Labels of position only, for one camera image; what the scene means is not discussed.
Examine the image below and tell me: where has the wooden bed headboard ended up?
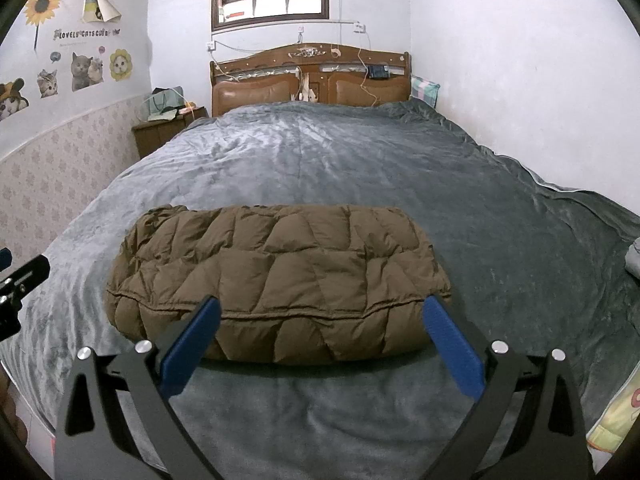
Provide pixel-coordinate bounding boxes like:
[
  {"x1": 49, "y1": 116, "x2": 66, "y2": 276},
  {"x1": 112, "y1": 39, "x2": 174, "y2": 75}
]
[{"x1": 210, "y1": 42, "x2": 412, "y2": 117}]

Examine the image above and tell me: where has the floral quilt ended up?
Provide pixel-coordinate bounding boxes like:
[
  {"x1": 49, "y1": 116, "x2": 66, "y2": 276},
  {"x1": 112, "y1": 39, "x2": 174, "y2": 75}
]
[{"x1": 586, "y1": 379, "x2": 640, "y2": 456}]

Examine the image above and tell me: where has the brown puffer jacket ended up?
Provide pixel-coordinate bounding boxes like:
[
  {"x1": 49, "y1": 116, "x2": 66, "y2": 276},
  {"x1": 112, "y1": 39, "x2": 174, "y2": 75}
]
[{"x1": 104, "y1": 203, "x2": 452, "y2": 365}]

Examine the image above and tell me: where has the bed with grey blanket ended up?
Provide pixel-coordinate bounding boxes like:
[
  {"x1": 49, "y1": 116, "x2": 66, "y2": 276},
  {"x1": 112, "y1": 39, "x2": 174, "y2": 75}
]
[{"x1": 0, "y1": 99, "x2": 640, "y2": 480}]

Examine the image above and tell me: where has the green bag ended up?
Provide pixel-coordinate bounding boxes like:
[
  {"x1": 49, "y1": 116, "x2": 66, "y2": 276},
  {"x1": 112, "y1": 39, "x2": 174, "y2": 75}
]
[{"x1": 146, "y1": 87, "x2": 186, "y2": 122}]

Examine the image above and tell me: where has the plaid pillow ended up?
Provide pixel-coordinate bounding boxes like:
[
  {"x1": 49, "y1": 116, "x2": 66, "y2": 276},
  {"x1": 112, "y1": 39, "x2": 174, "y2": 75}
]
[{"x1": 410, "y1": 75, "x2": 442, "y2": 109}]

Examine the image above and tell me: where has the hatted cat wall sticker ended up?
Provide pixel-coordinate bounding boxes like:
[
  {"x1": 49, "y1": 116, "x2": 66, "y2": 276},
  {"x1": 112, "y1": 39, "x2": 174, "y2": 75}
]
[{"x1": 0, "y1": 77, "x2": 30, "y2": 122}]

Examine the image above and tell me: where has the hanging charger cable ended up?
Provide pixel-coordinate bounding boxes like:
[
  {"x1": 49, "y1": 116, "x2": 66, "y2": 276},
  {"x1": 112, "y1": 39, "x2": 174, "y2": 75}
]
[{"x1": 357, "y1": 30, "x2": 379, "y2": 109}]

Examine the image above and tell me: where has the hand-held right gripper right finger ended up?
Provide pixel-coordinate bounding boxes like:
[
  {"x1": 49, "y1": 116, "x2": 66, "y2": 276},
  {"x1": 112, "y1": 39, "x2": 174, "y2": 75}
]
[{"x1": 422, "y1": 294, "x2": 596, "y2": 480}]

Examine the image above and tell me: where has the white wall cable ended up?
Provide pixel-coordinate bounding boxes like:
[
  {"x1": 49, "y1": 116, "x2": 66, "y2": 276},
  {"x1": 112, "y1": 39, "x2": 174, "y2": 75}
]
[{"x1": 214, "y1": 20, "x2": 359, "y2": 56}]

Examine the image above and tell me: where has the sunflower cat wall sticker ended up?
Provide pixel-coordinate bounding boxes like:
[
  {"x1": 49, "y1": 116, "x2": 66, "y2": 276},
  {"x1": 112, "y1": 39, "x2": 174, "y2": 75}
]
[{"x1": 109, "y1": 49, "x2": 133, "y2": 82}]

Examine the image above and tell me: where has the two grey cats sticker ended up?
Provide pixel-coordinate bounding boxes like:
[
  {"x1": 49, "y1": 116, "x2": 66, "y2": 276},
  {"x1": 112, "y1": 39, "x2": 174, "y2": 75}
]
[{"x1": 70, "y1": 51, "x2": 105, "y2": 93}]

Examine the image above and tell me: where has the wooden nightstand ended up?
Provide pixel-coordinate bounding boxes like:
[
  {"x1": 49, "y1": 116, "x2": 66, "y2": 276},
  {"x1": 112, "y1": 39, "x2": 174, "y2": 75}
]
[{"x1": 131, "y1": 106, "x2": 208, "y2": 159}]

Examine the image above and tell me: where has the lettering wall sticker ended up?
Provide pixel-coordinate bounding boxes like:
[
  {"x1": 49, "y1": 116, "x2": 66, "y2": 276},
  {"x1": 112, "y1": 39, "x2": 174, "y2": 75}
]
[{"x1": 52, "y1": 27, "x2": 124, "y2": 42}]

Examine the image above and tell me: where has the grey folded cloth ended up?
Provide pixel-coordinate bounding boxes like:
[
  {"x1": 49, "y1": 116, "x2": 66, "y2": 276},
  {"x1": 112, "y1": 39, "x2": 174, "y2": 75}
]
[{"x1": 624, "y1": 237, "x2": 640, "y2": 279}]

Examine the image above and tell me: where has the tabby kitten wall sticker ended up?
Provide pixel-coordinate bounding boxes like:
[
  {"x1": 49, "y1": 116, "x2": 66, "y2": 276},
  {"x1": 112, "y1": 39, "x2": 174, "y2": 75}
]
[{"x1": 36, "y1": 68, "x2": 59, "y2": 99}]

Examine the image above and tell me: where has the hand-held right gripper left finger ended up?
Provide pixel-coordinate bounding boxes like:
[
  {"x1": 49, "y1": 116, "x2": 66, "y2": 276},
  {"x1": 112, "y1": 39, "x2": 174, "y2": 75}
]
[{"x1": 54, "y1": 296, "x2": 222, "y2": 480}]

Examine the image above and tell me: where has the curled peeling wall poster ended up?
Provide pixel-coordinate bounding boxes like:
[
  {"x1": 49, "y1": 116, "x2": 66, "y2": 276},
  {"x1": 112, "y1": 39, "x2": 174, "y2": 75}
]
[{"x1": 82, "y1": 0, "x2": 122, "y2": 25}]

